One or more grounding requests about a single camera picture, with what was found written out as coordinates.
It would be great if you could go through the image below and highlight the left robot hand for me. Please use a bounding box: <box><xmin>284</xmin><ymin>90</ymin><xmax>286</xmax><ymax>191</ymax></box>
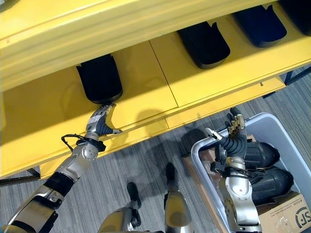
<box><xmin>85</xmin><ymin>103</ymin><xmax>123</xmax><ymax>141</ymax></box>

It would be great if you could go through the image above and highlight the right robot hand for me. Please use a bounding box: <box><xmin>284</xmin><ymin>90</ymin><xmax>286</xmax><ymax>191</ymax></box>
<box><xmin>205</xmin><ymin>107</ymin><xmax>248</xmax><ymax>164</ymax></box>

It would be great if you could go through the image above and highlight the black sole-shaped part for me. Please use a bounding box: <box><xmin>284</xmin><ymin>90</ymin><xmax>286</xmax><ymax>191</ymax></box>
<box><xmin>244</xmin><ymin>141</ymin><xmax>280</xmax><ymax>169</ymax></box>
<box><xmin>249</xmin><ymin>167</ymin><xmax>294</xmax><ymax>206</ymax></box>
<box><xmin>232</xmin><ymin>5</ymin><xmax>288</xmax><ymax>48</ymax></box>
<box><xmin>278</xmin><ymin>0</ymin><xmax>311</xmax><ymax>37</ymax></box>
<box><xmin>176</xmin><ymin>21</ymin><xmax>231</xmax><ymax>70</ymax></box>
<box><xmin>76</xmin><ymin>53</ymin><xmax>123</xmax><ymax>105</ymax></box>

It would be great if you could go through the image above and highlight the grey plastic box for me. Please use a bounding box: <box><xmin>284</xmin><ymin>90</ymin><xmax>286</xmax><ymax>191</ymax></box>
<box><xmin>190</xmin><ymin>112</ymin><xmax>311</xmax><ymax>233</ymax></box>

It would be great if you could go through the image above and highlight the yellow metal shelf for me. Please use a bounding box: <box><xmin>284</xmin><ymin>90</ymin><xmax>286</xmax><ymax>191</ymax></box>
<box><xmin>0</xmin><ymin>0</ymin><xmax>311</xmax><ymax>180</ymax></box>

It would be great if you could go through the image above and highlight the brown cardboard box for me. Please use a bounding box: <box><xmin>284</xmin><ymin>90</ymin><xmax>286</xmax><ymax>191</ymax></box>
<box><xmin>256</xmin><ymin>190</ymin><xmax>311</xmax><ymax>233</ymax></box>

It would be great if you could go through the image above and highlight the silver left robot leg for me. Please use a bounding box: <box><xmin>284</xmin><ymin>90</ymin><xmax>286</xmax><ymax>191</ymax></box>
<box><xmin>98</xmin><ymin>182</ymin><xmax>142</xmax><ymax>233</ymax></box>

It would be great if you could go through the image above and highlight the dark blue shelf frame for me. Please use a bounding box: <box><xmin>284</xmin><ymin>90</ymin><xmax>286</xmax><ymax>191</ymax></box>
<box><xmin>262</xmin><ymin>66</ymin><xmax>311</xmax><ymax>99</ymax></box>

